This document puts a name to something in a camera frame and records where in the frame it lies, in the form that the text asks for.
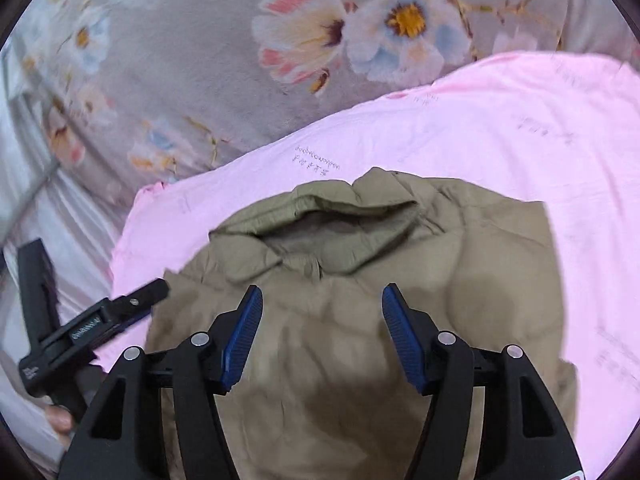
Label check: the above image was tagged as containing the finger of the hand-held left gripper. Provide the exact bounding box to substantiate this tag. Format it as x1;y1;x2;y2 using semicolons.
106;279;170;331

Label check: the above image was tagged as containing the khaki padded jacket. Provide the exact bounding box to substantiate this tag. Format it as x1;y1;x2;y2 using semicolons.
145;166;581;480

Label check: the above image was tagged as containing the white satin cloth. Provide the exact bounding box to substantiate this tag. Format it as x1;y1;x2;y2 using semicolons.
0;35;132;466

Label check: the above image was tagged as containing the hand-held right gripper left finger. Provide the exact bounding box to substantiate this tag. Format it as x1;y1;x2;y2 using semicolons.
60;285;264;480

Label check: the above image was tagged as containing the pink bed sheet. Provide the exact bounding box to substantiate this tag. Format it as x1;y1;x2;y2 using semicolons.
107;52;640;480

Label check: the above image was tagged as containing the grey floral blanket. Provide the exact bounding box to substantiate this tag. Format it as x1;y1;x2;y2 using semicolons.
0;0;640;198

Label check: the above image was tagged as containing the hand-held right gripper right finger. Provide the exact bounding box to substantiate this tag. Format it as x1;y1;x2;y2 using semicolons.
381;284;583;480

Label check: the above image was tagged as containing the person's left hand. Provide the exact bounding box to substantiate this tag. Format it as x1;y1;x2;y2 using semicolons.
42;402;76;450

